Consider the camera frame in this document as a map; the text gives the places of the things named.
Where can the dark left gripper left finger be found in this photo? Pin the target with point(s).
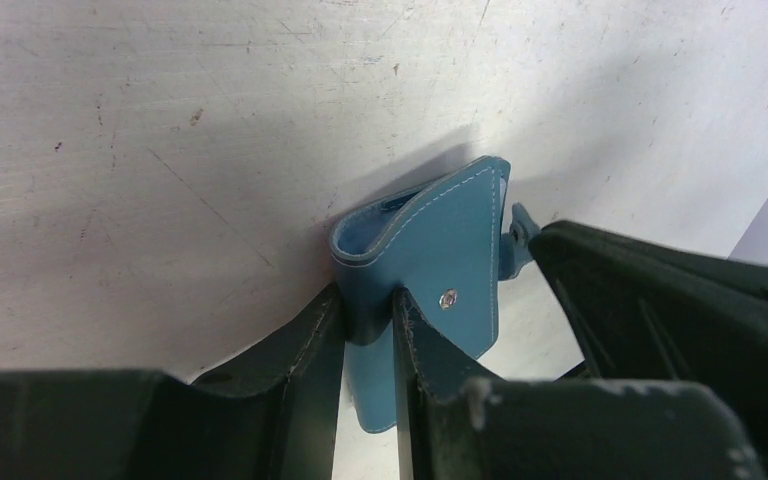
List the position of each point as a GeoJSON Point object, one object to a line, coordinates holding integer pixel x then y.
{"type": "Point", "coordinates": [268, 413]}

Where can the blue leather card holder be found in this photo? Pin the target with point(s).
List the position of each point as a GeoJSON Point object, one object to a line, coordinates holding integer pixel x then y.
{"type": "Point", "coordinates": [442, 240]}

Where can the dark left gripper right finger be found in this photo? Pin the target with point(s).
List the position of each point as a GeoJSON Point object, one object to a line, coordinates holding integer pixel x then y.
{"type": "Point", "coordinates": [458, 420]}

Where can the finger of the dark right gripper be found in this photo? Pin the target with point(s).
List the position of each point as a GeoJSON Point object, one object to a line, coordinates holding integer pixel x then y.
{"type": "Point", "coordinates": [644, 311]}

